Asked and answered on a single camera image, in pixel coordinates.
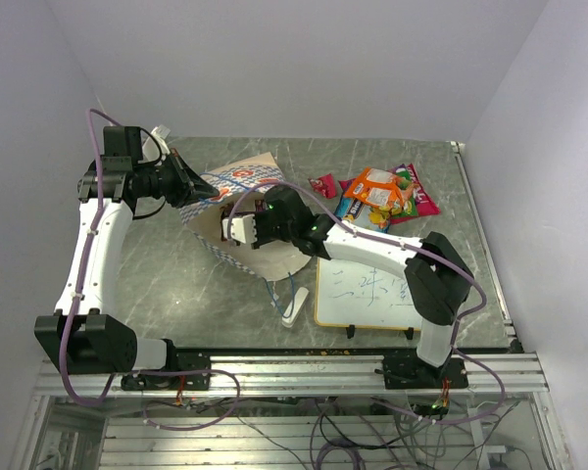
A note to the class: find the white eraser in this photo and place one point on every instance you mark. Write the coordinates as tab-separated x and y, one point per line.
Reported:
295	307

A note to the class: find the yellow framed whiteboard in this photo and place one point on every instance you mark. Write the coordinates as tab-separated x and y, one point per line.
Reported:
352	294

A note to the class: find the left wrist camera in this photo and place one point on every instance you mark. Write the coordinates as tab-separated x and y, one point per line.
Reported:
155	146

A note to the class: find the red snack packet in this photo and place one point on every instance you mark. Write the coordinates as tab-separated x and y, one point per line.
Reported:
324	185

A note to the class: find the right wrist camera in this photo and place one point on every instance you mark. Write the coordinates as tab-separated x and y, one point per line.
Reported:
241	229

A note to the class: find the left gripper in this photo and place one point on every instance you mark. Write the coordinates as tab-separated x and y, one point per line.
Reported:
186	180

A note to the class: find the blue snack bag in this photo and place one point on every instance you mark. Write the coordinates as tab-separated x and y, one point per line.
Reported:
362	215

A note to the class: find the orange snack packet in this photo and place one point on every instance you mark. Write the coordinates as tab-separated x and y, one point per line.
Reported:
372	187

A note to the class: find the aluminium rail frame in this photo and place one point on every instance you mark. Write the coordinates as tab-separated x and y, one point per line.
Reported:
320	410

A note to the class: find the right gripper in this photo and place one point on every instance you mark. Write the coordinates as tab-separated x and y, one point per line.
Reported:
260	241

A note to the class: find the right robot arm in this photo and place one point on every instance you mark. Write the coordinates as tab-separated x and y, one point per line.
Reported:
438	279

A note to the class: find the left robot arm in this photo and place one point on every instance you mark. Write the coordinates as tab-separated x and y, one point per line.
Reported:
82	335

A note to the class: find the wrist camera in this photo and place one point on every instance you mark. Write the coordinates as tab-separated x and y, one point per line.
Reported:
241	229
155	146

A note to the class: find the checkered paper bag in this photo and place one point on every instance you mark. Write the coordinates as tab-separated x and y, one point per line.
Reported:
245	183

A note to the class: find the pink snack bag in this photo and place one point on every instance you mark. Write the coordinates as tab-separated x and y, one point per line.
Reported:
422	204

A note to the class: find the green yellow candy bag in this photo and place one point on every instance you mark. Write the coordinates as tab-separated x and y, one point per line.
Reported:
402	200

